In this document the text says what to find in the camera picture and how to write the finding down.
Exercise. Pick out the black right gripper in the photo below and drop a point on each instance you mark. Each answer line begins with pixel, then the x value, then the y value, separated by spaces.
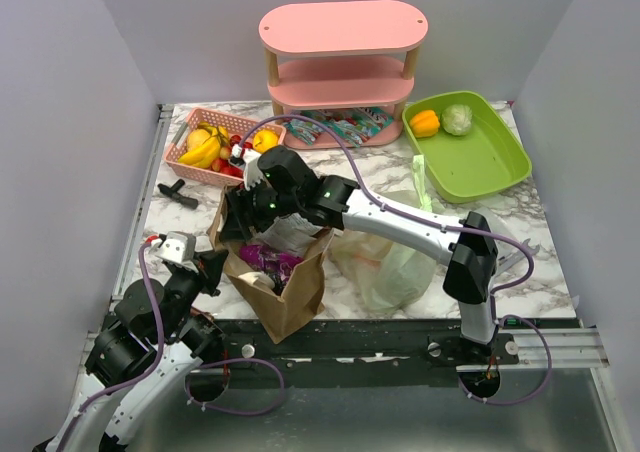
pixel 240 213

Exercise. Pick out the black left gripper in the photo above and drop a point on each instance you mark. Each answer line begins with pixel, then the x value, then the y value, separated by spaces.
pixel 212 264

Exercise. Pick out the white snack bag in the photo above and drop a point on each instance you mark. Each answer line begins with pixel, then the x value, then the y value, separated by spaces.
pixel 291 234

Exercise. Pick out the purple snack box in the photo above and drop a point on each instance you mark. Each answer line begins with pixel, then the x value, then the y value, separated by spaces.
pixel 277 265

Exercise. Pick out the light green plastic grocery bag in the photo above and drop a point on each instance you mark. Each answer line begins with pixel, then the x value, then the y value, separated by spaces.
pixel 388 276

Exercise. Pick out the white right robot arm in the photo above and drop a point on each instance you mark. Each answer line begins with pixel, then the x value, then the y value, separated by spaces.
pixel 286 185

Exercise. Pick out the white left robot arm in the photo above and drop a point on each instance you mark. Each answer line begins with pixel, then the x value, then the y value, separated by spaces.
pixel 148 344

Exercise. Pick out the red cherry bunch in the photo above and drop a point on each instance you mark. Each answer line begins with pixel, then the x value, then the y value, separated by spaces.
pixel 221 164

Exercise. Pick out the yellow banana bunch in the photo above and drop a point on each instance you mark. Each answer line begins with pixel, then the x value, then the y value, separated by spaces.
pixel 203 156

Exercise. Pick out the pink plastic fruit basket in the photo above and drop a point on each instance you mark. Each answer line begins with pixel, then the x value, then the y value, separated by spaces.
pixel 234 125

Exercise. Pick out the yellow peach fruit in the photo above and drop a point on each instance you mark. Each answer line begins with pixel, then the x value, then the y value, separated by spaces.
pixel 196 138

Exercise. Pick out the left colourful candy packet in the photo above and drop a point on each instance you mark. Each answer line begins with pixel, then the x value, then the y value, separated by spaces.
pixel 303 130

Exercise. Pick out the colourful candy packet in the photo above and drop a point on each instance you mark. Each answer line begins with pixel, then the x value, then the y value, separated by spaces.
pixel 355 126
pixel 303 130

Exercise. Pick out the right colourful candy packet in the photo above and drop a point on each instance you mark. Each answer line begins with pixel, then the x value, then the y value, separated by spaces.
pixel 355 126

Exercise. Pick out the pink three-tier shelf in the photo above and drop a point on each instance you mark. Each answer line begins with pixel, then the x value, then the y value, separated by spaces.
pixel 342 55

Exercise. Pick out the yellow bell pepper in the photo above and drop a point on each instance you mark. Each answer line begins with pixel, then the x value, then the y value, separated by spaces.
pixel 425 124

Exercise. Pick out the green cabbage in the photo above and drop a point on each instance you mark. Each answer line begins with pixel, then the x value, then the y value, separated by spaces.
pixel 457 119

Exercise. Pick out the green plastic tray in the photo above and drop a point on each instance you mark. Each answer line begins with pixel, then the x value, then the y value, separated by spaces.
pixel 485 162

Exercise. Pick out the silver wrench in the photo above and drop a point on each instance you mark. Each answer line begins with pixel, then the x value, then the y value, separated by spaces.
pixel 513 258

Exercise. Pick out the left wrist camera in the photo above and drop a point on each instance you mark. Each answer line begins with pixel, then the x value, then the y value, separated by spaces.
pixel 176 249

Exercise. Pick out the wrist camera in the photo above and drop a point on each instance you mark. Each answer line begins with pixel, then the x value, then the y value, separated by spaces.
pixel 247 161
pixel 176 249

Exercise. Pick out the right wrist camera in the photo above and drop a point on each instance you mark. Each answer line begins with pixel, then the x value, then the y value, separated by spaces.
pixel 247 161

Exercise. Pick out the small black T-handle tool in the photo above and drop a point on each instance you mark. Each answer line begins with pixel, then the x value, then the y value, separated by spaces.
pixel 173 192

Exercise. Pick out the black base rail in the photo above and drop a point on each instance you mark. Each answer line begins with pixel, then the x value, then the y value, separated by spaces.
pixel 339 354

